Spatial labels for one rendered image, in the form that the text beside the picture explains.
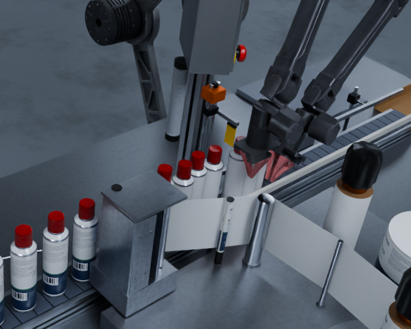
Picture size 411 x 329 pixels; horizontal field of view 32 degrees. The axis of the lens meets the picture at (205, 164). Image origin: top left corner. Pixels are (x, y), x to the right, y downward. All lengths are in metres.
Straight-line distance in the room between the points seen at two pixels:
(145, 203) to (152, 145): 0.75
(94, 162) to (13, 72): 2.22
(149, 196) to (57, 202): 0.52
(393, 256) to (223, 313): 0.40
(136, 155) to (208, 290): 0.61
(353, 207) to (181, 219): 0.40
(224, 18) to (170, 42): 3.18
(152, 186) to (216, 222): 0.23
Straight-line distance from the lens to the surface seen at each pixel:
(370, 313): 1.60
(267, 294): 1.67
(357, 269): 1.57
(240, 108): 2.42
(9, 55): 4.41
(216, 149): 1.72
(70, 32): 4.72
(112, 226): 1.46
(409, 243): 1.70
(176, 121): 1.72
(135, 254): 1.45
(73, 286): 1.63
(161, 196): 1.45
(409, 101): 2.73
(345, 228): 1.76
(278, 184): 1.95
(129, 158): 2.10
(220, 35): 1.57
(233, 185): 1.83
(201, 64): 1.59
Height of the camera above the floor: 2.03
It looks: 34 degrees down
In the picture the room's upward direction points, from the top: 10 degrees clockwise
